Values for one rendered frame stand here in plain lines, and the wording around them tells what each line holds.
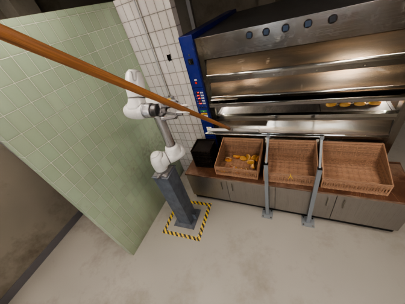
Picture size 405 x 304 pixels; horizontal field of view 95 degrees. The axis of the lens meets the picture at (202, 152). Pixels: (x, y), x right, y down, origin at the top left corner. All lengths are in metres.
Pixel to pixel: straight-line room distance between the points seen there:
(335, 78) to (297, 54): 0.42
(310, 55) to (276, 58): 0.29
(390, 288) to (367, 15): 2.34
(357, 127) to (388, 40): 0.80
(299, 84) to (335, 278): 1.96
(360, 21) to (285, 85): 0.68
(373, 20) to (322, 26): 0.33
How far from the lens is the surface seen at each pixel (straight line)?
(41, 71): 2.04
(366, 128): 2.55
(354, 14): 2.09
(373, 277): 2.71
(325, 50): 2.12
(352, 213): 2.66
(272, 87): 2.21
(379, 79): 2.30
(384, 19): 2.15
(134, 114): 1.21
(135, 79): 1.21
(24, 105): 1.95
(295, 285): 2.49
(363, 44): 2.17
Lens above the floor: 2.39
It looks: 38 degrees down
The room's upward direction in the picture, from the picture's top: 17 degrees counter-clockwise
